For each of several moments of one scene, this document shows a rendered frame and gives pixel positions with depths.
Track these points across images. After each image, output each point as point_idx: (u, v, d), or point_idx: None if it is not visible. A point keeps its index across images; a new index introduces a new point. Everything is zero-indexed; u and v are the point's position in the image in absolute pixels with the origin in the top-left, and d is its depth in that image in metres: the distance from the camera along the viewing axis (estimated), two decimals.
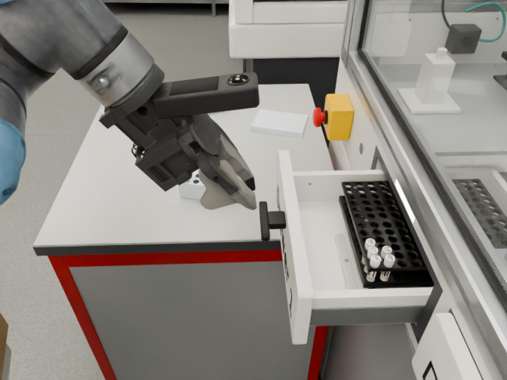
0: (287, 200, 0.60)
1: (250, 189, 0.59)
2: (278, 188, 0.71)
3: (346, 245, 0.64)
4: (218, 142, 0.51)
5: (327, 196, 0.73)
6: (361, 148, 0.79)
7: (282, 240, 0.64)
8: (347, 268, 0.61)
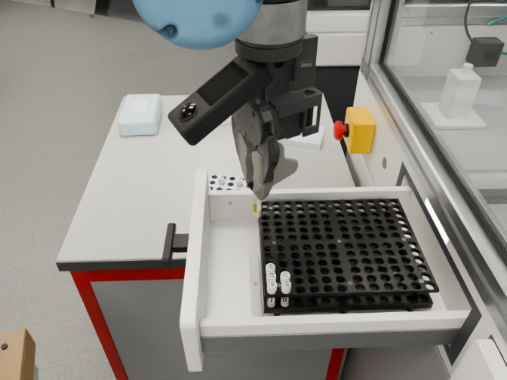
0: (192, 222, 0.59)
1: None
2: None
3: (258, 267, 0.63)
4: (245, 136, 0.51)
5: (250, 215, 0.72)
6: (385, 163, 0.78)
7: None
8: (255, 291, 0.60)
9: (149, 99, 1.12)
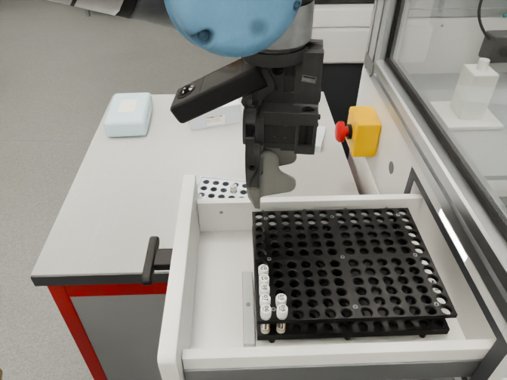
0: (176, 236, 0.52)
1: (259, 203, 0.56)
2: None
3: (251, 286, 0.57)
4: None
5: (243, 225, 0.65)
6: (391, 167, 0.71)
7: None
8: (247, 314, 0.53)
9: (138, 98, 1.06)
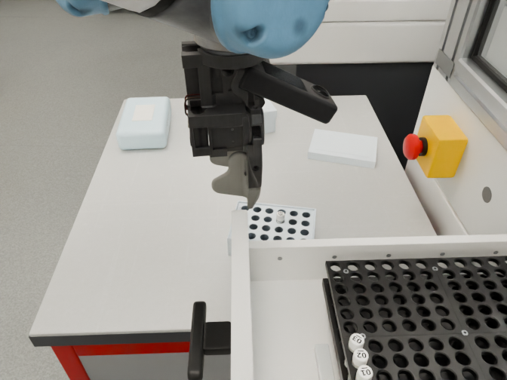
0: (235, 306, 0.37)
1: None
2: None
3: (331, 366, 0.41)
4: None
5: (306, 274, 0.50)
6: (488, 194, 0.56)
7: None
8: None
9: (155, 103, 0.90)
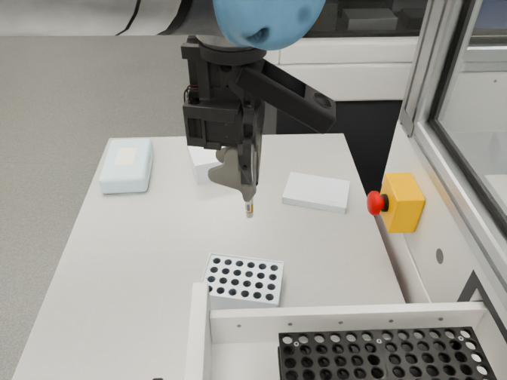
0: None
1: None
2: None
3: None
4: (260, 135, 0.51)
5: (265, 337, 0.54)
6: (440, 256, 0.60)
7: None
8: None
9: (137, 145, 0.94)
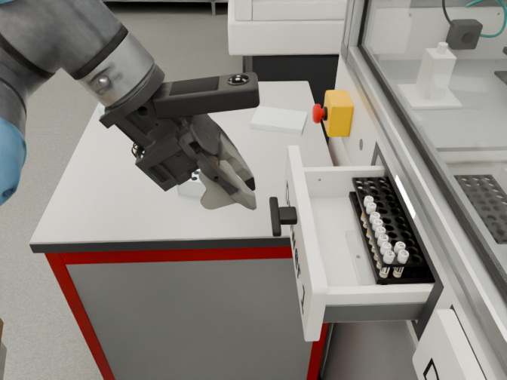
0: (298, 195, 0.59)
1: (250, 189, 0.59)
2: (287, 184, 0.70)
3: (357, 241, 0.63)
4: (218, 142, 0.51)
5: (336, 192, 0.72)
6: (361, 144, 0.78)
7: (293, 237, 0.63)
8: (359, 264, 0.60)
9: None
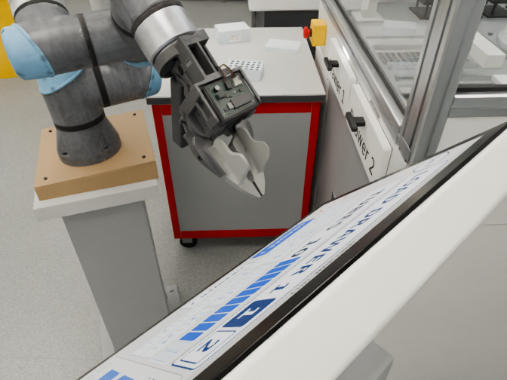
0: (339, 53, 1.21)
1: (259, 193, 0.56)
2: (330, 59, 1.32)
3: None
4: (216, 136, 0.57)
5: None
6: (330, 44, 1.39)
7: (335, 79, 1.25)
8: None
9: None
